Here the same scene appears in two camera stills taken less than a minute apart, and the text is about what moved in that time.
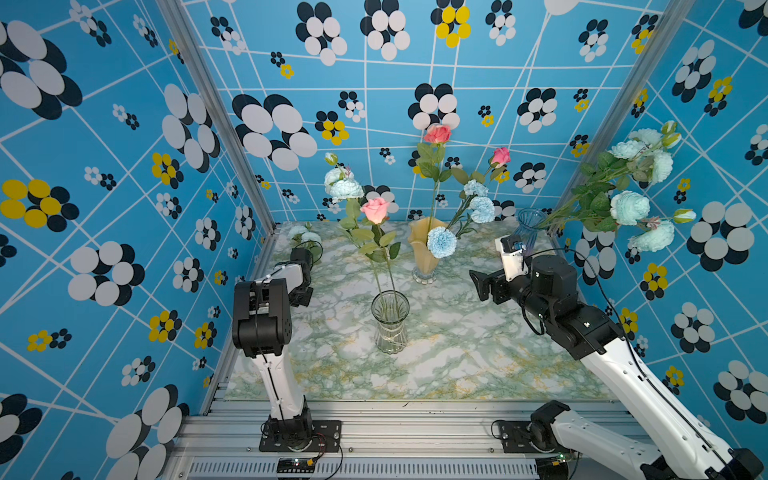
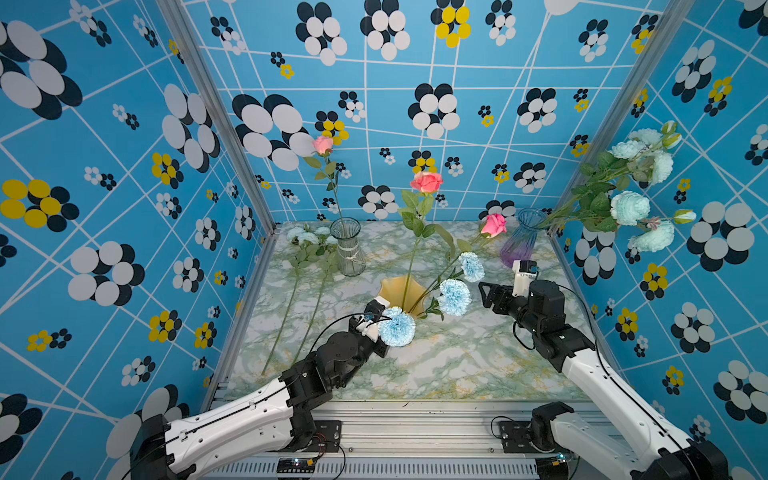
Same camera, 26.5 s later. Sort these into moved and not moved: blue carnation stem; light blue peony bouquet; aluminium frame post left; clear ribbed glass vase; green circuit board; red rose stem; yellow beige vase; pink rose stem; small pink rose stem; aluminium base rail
Moved: small pink rose stem; blue carnation stem; red rose stem; clear ribbed glass vase; yellow beige vase; pink rose stem
Not moved: light blue peony bouquet; green circuit board; aluminium frame post left; aluminium base rail
